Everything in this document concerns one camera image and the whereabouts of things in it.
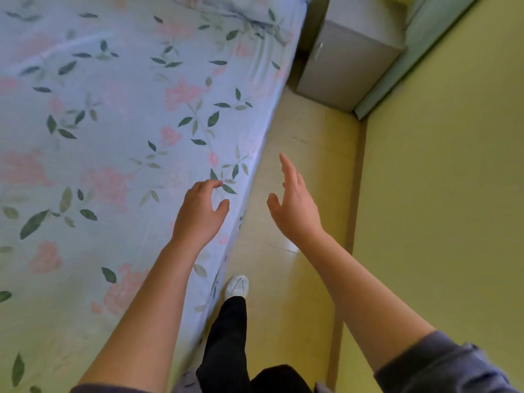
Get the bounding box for person's right hand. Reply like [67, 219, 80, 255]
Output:
[266, 153, 326, 247]

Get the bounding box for person's left hand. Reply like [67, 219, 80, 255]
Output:
[171, 180, 231, 252]

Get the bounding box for floral leaf print bed sheet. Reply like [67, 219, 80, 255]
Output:
[0, 0, 308, 393]

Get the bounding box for floral leaf print pillow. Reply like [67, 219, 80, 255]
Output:
[163, 0, 308, 44]

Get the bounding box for person's left forearm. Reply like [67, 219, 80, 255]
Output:
[78, 237, 205, 393]

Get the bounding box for person's right forearm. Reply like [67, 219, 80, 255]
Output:
[302, 232, 437, 373]

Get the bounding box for person's white right shoe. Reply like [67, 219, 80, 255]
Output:
[225, 275, 249, 300]

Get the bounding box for person's black trousers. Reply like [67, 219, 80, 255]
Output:
[195, 296, 314, 393]

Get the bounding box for grey nightstand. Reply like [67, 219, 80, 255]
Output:
[295, 0, 408, 113]

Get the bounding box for dark grey left sleeve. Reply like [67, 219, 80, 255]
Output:
[69, 383, 152, 393]

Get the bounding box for dark grey sleeve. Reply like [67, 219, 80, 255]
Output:
[374, 330, 521, 393]
[69, 383, 152, 393]

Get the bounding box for dark grey right sleeve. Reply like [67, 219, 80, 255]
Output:
[374, 330, 521, 393]

